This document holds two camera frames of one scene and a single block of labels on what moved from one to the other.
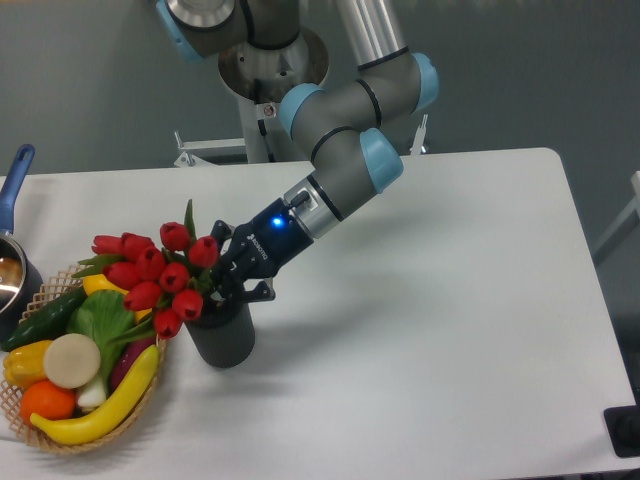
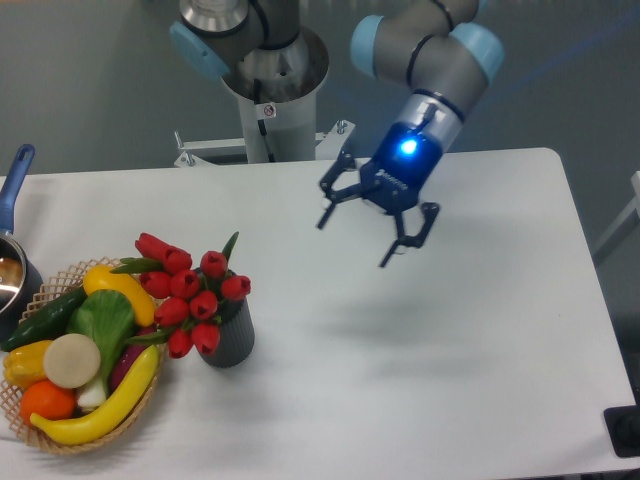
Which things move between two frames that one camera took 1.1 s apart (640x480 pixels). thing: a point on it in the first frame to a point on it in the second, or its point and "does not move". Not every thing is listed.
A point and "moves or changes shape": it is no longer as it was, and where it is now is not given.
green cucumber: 47,324 does not move
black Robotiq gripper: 259,248 to 404,161
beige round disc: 72,361 does not move
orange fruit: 48,401 does not move
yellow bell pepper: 24,364 does not move
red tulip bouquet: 163,282 moves or changes shape
